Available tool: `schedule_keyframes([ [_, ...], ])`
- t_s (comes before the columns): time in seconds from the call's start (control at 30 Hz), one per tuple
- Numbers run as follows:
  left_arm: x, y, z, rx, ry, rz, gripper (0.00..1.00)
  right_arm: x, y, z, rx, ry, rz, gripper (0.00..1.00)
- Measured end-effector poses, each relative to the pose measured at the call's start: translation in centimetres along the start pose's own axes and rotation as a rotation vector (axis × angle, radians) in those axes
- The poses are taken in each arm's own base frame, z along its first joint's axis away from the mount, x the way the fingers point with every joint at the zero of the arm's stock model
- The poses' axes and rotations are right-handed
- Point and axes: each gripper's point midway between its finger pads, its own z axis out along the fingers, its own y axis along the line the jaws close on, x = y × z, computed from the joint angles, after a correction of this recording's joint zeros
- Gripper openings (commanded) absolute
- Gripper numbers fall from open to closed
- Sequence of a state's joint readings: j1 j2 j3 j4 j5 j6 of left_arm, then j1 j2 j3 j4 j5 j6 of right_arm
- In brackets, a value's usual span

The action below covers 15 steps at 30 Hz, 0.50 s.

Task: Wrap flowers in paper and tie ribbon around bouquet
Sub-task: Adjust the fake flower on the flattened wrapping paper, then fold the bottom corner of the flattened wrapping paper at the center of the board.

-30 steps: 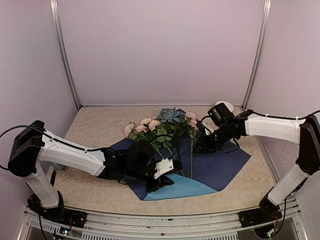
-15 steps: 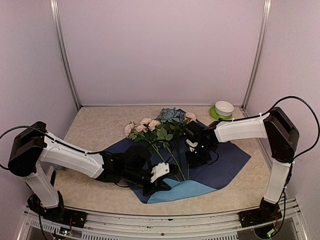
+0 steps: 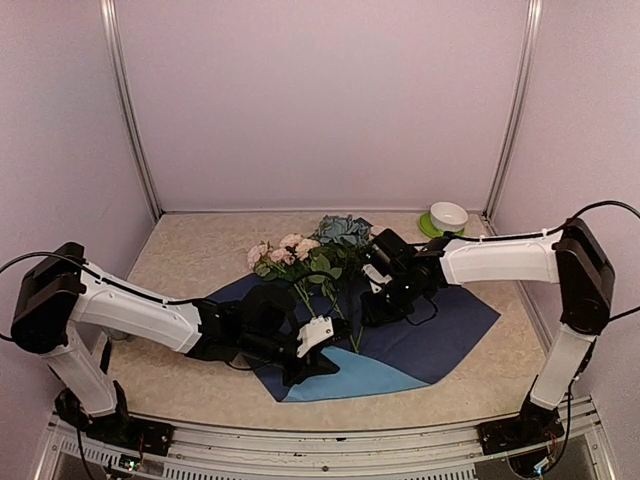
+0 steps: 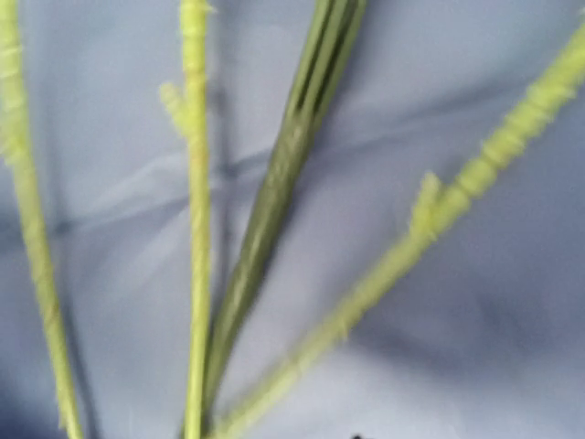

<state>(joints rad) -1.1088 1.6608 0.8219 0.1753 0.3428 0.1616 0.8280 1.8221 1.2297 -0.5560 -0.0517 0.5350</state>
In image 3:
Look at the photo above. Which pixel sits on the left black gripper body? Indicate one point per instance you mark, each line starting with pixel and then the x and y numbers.
pixel 258 344

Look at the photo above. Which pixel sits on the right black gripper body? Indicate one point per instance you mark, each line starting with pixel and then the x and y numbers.
pixel 394 305

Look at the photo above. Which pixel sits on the blue wrapping paper sheet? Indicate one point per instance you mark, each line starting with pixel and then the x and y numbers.
pixel 397 357

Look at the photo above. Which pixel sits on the small pink rose stem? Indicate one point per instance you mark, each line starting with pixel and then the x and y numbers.
pixel 265 260

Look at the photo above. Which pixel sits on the pink fake rose stem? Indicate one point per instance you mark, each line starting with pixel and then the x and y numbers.
pixel 323 284

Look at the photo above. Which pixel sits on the blue fake hydrangea flower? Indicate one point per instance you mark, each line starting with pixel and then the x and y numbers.
pixel 341 238

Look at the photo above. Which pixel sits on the pink fake peony stem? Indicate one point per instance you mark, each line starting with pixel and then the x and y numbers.
pixel 370 235

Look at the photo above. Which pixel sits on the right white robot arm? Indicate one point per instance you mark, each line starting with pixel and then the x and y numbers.
pixel 568 255

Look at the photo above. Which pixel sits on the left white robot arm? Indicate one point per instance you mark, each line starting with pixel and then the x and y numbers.
pixel 64 290

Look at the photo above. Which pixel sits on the green saucer plate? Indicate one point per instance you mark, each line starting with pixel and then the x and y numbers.
pixel 428 229

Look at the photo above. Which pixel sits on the white ceramic bowl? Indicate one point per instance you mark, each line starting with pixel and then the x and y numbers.
pixel 448 217

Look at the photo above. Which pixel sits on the blue paper cup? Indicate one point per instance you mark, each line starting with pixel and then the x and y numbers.
pixel 117 335

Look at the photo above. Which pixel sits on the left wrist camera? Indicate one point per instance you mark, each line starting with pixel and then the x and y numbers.
pixel 313 333

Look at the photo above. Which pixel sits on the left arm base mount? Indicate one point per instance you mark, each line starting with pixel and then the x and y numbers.
pixel 119 428

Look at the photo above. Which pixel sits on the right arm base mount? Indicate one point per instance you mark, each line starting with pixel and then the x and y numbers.
pixel 532 425

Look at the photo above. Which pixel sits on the aluminium front frame rail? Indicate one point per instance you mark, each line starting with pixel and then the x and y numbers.
pixel 199 451

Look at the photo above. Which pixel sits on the right aluminium corner post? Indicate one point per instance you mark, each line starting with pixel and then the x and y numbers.
pixel 517 107

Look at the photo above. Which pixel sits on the aluminium corner post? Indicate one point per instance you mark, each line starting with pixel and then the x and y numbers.
pixel 517 107
pixel 116 52

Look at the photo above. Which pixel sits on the left aluminium corner post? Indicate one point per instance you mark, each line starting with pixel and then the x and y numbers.
pixel 116 52

